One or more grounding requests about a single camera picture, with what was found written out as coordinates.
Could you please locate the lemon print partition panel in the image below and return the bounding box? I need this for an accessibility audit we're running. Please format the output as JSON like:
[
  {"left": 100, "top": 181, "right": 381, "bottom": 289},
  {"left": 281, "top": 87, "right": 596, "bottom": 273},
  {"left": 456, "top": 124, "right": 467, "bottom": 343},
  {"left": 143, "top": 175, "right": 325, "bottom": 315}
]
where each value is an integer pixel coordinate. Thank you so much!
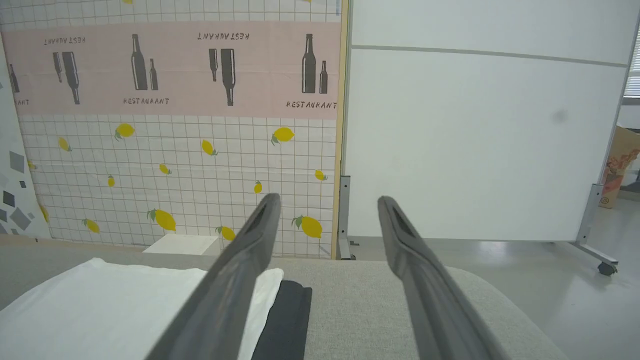
[{"left": 0, "top": 0, "right": 350, "bottom": 261}]

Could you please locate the brown cardboard box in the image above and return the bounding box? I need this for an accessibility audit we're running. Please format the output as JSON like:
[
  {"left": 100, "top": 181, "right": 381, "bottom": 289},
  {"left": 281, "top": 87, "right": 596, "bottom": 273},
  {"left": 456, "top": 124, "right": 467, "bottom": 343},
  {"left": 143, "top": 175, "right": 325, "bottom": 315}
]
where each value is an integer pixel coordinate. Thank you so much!
[{"left": 598, "top": 125, "right": 640, "bottom": 210}]

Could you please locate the white window blind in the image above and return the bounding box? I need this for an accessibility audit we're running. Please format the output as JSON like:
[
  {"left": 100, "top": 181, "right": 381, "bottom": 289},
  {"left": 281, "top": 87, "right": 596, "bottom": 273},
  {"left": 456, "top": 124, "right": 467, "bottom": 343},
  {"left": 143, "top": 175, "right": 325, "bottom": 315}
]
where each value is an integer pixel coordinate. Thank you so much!
[{"left": 622, "top": 20, "right": 640, "bottom": 99}]

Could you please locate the grey geometric print panel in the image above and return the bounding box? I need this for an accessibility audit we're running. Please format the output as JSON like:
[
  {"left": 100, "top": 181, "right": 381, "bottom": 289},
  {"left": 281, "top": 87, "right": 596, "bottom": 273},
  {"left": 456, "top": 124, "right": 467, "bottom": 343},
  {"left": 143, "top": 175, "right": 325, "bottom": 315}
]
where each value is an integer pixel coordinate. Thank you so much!
[{"left": 0, "top": 35, "right": 52, "bottom": 240}]

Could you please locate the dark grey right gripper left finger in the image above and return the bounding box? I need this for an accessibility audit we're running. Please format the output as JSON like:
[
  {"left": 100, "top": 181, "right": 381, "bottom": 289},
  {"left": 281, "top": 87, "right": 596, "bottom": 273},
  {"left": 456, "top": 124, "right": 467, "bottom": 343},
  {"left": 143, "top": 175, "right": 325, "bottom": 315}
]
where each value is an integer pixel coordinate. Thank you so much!
[{"left": 145, "top": 193, "right": 282, "bottom": 360}]

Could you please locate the white board partition on casters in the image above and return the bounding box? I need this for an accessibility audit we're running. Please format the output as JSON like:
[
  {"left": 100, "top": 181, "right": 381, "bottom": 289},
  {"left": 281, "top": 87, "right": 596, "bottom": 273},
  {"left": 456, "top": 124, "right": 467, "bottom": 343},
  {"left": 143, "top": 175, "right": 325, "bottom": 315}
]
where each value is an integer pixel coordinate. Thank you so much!
[{"left": 338, "top": 0, "right": 640, "bottom": 277}]

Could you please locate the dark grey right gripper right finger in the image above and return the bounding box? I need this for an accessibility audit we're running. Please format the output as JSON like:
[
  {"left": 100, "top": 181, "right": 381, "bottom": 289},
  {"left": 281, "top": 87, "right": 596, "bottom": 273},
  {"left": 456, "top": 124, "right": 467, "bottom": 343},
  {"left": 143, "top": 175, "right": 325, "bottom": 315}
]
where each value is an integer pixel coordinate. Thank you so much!
[{"left": 377, "top": 196, "right": 509, "bottom": 360}]

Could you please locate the white rectangular box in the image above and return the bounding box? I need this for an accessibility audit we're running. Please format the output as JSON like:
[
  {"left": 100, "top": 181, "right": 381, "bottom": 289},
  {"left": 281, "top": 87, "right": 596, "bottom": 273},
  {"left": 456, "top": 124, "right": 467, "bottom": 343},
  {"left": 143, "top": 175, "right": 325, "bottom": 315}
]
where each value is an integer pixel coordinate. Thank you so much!
[{"left": 143, "top": 233, "right": 221, "bottom": 256}]

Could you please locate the black and white garment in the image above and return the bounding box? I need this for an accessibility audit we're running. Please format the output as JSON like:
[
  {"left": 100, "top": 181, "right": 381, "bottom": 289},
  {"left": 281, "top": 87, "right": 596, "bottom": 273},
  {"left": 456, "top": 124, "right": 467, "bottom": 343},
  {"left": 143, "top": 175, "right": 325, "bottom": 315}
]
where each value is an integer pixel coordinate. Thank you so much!
[{"left": 0, "top": 257, "right": 314, "bottom": 360}]

